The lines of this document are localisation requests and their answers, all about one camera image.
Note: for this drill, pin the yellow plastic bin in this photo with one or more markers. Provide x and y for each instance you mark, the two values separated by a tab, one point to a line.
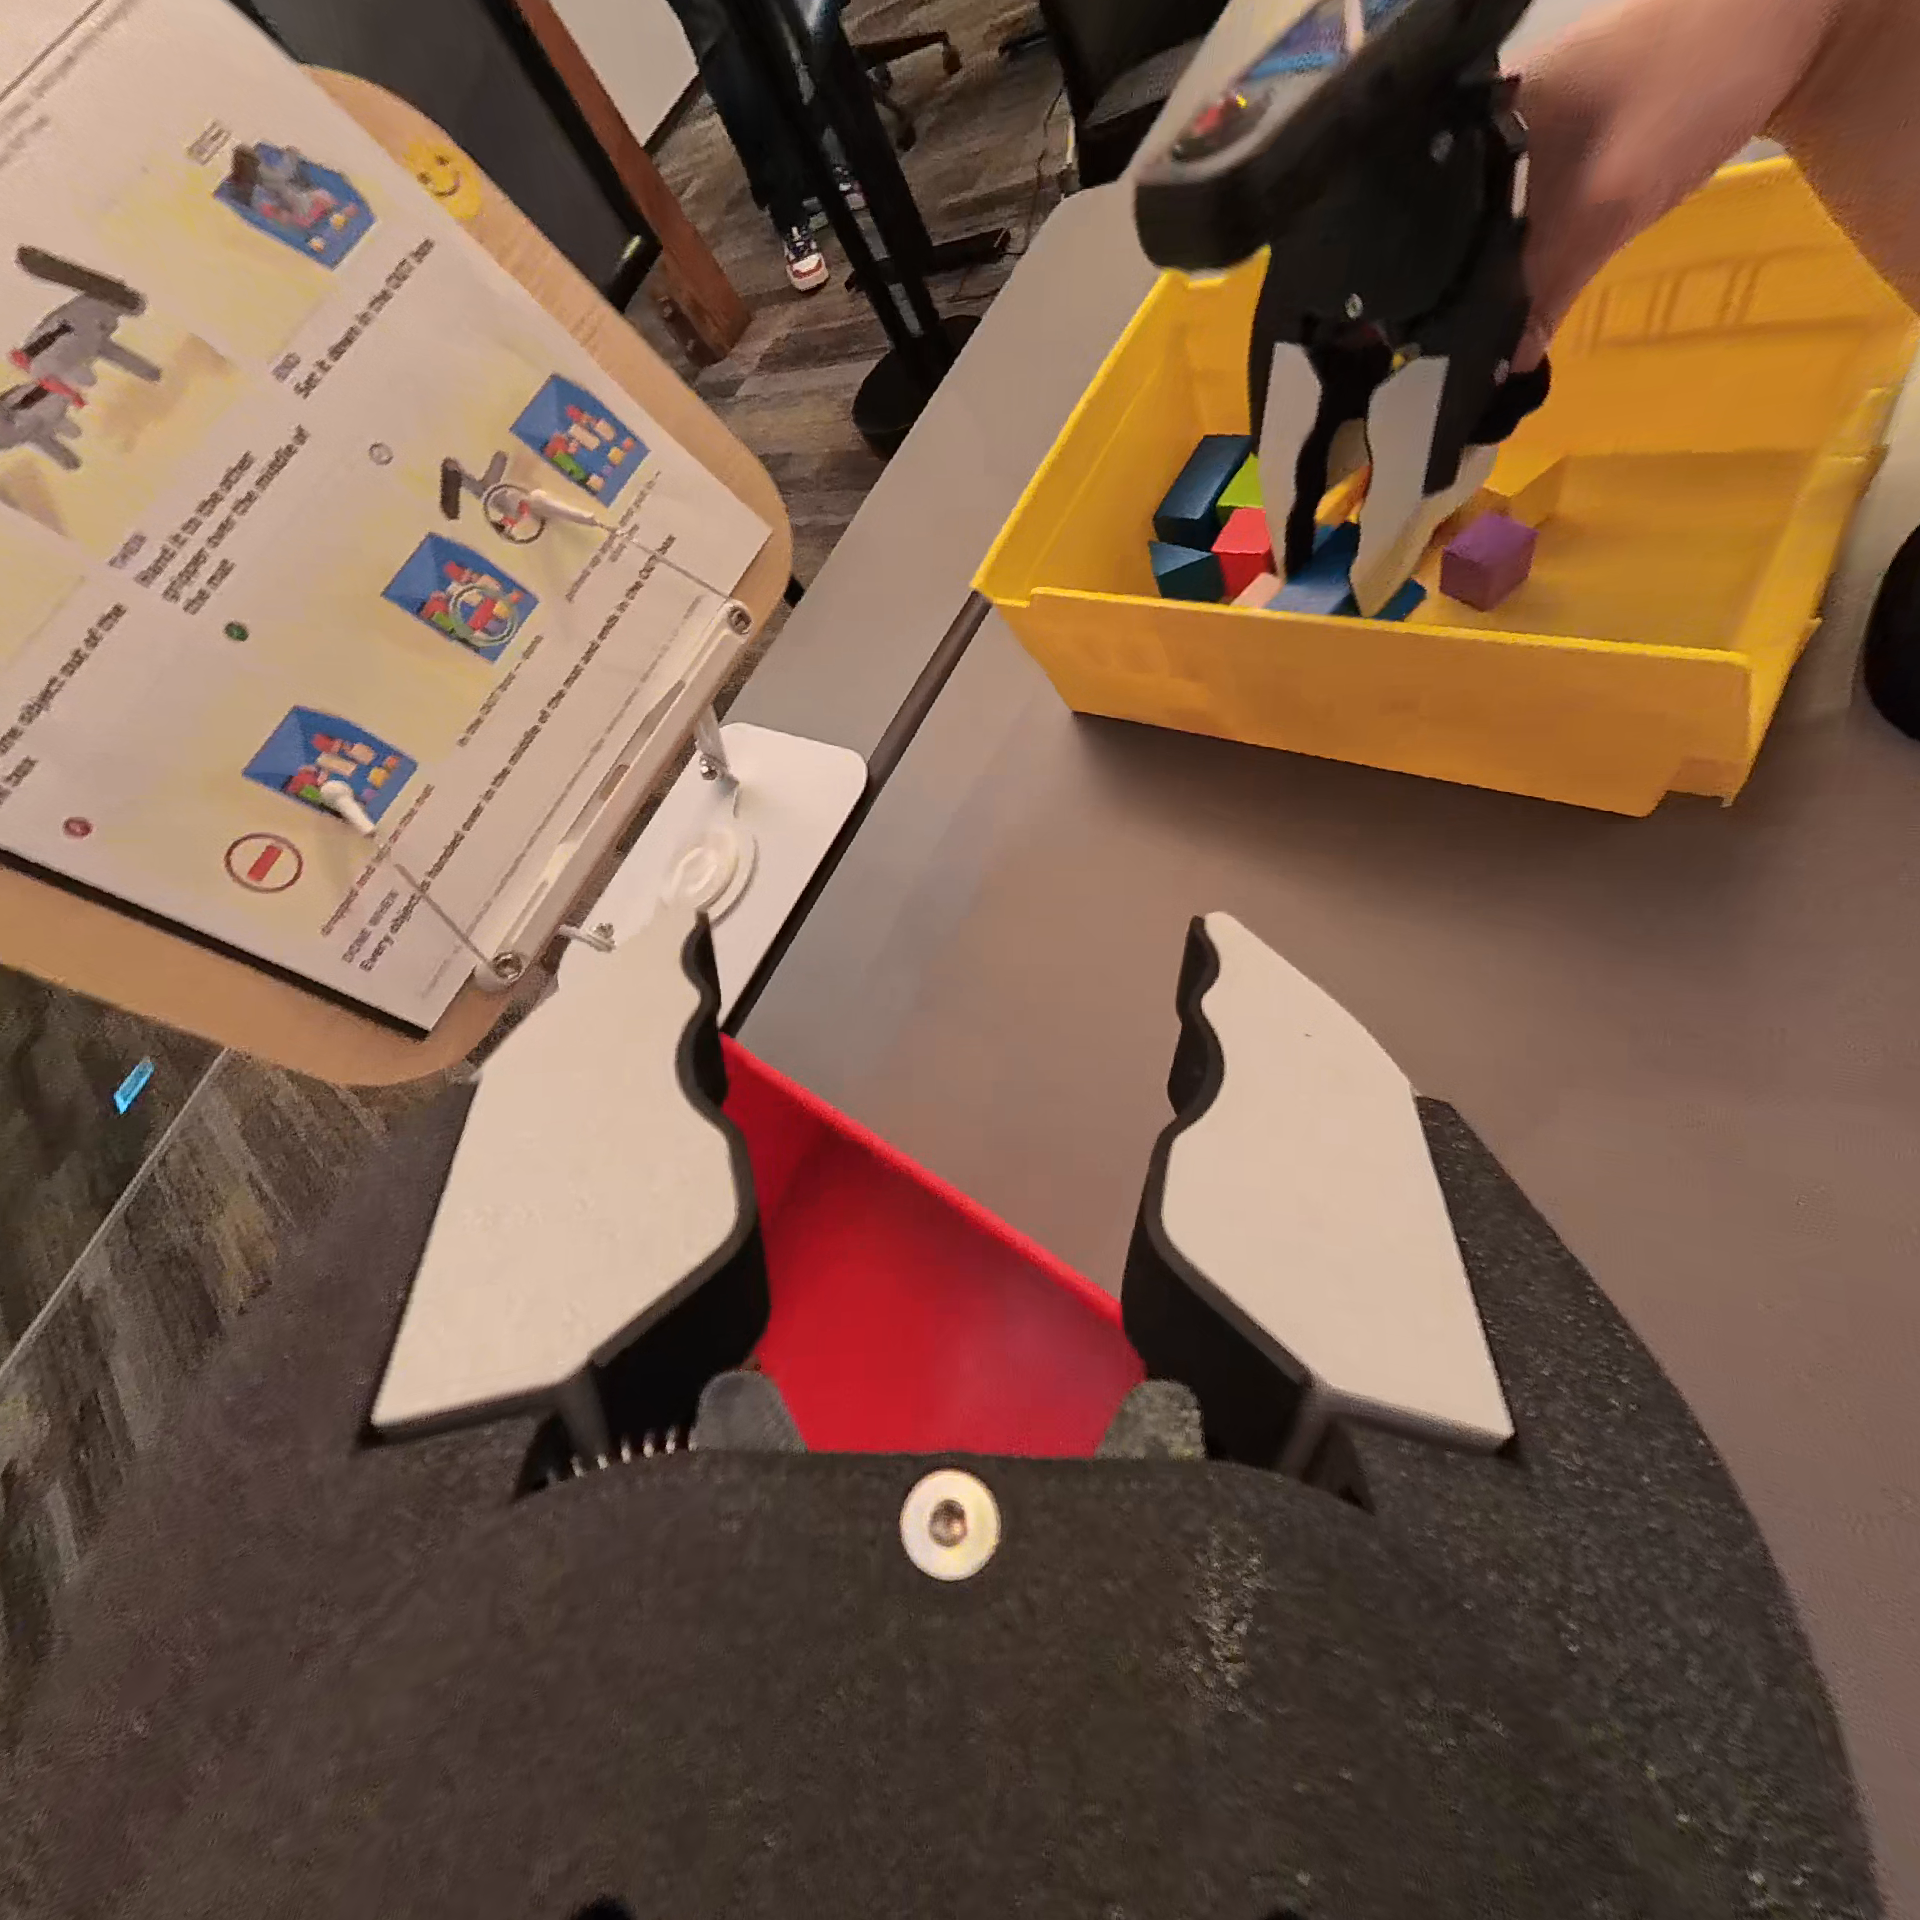
1425	703

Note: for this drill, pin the dark grey panel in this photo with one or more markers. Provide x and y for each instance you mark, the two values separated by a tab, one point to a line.
496	133

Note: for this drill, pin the purple wooden block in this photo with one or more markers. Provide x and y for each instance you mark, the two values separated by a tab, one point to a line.
1487	563

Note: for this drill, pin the red plastic bin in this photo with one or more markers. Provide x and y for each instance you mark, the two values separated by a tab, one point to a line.
930	1320

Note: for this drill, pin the dark teal triangular block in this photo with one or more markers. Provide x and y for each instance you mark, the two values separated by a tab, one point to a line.
1182	574

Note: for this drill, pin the person's right forearm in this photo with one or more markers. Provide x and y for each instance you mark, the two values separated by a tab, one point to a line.
1868	133

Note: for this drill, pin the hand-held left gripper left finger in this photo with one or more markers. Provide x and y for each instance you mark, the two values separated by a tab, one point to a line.
585	1200

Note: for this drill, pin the person's right hand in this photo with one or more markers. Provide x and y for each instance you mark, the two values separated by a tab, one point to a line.
1622	133

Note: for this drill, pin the white board stand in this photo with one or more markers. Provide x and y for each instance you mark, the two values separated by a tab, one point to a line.
795	811

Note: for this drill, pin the yellow smiley sticker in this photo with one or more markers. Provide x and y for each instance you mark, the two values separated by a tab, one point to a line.
444	178

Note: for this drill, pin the red wooden cube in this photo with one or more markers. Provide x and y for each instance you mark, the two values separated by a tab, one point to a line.
1240	551

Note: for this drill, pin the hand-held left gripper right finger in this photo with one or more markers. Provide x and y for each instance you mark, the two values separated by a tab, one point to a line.
1318	1200

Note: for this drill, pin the black desk frame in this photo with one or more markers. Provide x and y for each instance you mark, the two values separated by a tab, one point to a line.
886	227

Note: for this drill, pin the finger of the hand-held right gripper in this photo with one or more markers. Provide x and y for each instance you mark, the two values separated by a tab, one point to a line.
1403	480
1291	451

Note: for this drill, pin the printed instruction sheet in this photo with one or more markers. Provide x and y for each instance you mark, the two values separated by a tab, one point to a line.
299	525

